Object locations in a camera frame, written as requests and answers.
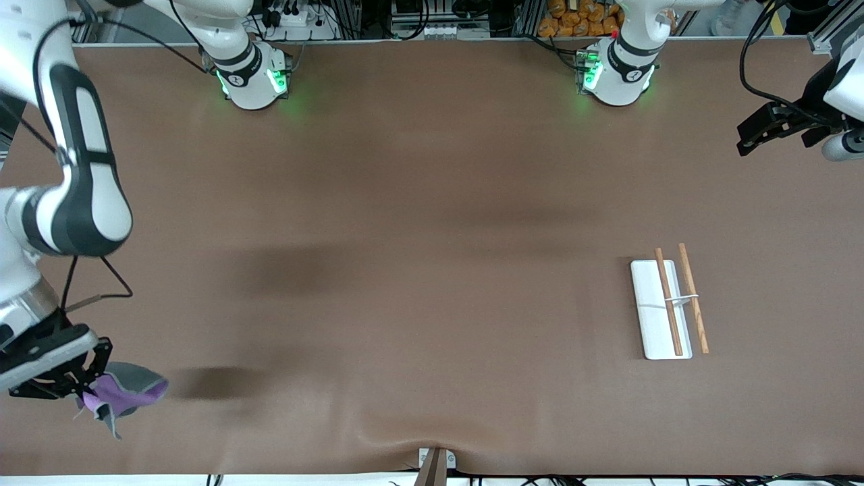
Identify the purple grey towel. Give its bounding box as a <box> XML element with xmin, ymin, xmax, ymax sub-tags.
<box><xmin>73</xmin><ymin>361</ymin><xmax>169</xmax><ymax>441</ymax></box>

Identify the white power strip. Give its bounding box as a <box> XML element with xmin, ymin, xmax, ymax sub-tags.
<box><xmin>260</xmin><ymin>0</ymin><xmax>340</xmax><ymax>43</ymax></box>

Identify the orange packets pile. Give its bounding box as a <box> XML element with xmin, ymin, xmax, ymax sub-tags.
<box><xmin>538</xmin><ymin>0</ymin><xmax>623</xmax><ymax>38</ymax></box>

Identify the metal table clamp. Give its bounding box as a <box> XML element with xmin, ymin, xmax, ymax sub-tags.
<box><xmin>413</xmin><ymin>447</ymin><xmax>458</xmax><ymax>486</ymax></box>

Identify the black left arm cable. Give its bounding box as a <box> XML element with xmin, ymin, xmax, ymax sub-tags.
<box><xmin>739</xmin><ymin>0</ymin><xmax>844</xmax><ymax>129</ymax></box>

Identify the aluminium frame profile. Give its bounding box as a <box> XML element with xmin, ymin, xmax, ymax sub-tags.
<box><xmin>807</xmin><ymin>30</ymin><xmax>853</xmax><ymax>56</ymax></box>

